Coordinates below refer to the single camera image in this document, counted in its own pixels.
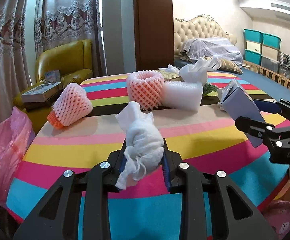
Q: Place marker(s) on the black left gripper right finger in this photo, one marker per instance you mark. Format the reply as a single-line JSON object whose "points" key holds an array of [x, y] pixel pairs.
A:
{"points": [[233, 215]]}

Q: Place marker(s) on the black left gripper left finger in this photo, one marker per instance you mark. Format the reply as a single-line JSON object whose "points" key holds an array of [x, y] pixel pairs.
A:
{"points": [[76, 204]]}

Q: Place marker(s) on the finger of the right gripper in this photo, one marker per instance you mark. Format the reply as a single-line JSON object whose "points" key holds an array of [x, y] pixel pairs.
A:
{"points": [[282, 106], [261, 132]]}

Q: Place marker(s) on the white box with pink stain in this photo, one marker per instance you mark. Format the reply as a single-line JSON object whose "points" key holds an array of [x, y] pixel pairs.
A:
{"points": [[237, 102]]}

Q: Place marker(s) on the white plastic bag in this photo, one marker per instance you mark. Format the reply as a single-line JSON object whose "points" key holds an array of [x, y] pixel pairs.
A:
{"points": [[196, 73]]}

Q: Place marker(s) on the white tissue paper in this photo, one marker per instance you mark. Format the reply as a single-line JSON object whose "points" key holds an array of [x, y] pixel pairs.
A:
{"points": [[144, 145]]}

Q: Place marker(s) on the pink plastic trash bag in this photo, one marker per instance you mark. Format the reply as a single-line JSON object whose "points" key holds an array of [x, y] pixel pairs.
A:
{"points": [[16, 134]]}

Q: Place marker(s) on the blue mattress bed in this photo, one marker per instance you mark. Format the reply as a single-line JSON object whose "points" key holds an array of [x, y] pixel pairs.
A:
{"points": [[257, 86]]}

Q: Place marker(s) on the black white checked bag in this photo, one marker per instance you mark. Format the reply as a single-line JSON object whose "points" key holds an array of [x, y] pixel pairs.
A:
{"points": [[284, 60]]}

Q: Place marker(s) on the pink floral pyjama leg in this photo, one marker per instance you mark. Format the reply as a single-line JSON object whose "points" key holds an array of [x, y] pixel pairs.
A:
{"points": [[277, 215]]}

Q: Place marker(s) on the stacked teal storage bins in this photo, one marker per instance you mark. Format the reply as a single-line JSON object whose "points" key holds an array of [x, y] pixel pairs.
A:
{"points": [[262, 49]]}

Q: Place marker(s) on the striped gold pillow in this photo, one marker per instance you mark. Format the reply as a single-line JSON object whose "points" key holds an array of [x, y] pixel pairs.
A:
{"points": [[223, 65]]}

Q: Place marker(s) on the striped colourful bed cover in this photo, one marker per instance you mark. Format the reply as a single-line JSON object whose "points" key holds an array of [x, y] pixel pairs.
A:
{"points": [[143, 209]]}

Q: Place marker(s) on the green patterned cloth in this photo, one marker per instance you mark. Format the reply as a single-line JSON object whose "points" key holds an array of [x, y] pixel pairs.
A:
{"points": [[208, 88]]}

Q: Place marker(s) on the white foam block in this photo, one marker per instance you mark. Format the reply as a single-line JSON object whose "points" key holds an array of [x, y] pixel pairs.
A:
{"points": [[182, 95]]}

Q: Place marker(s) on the plastic-wrapped bedding bundle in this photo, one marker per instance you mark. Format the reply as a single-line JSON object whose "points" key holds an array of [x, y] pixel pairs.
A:
{"points": [[218, 47]]}

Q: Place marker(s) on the pink foam net with orange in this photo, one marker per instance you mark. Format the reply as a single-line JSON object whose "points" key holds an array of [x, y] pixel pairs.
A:
{"points": [[72, 105]]}

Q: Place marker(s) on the beige tufted headboard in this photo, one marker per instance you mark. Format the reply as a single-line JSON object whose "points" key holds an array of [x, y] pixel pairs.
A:
{"points": [[203, 26]]}

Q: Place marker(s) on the yellow-green cardboard box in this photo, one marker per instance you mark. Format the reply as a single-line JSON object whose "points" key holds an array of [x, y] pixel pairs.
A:
{"points": [[169, 76]]}

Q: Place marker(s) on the flat box on armchair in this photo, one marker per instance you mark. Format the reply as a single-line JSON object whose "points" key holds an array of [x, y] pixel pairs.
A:
{"points": [[41, 93]]}

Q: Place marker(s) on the small picture book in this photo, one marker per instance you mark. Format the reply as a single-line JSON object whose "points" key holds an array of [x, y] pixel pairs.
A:
{"points": [[52, 76]]}

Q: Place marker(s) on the yellow leather armchair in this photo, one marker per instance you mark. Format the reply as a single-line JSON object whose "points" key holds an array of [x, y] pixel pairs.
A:
{"points": [[74, 62]]}

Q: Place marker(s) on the brown wooden door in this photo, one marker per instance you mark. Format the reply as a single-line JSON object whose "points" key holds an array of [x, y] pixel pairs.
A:
{"points": [[154, 34]]}

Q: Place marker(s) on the lace curtain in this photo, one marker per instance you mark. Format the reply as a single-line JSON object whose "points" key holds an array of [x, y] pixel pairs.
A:
{"points": [[30, 27]]}

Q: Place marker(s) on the wooden crib rail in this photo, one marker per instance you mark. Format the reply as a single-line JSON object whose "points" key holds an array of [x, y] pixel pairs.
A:
{"points": [[278, 78]]}

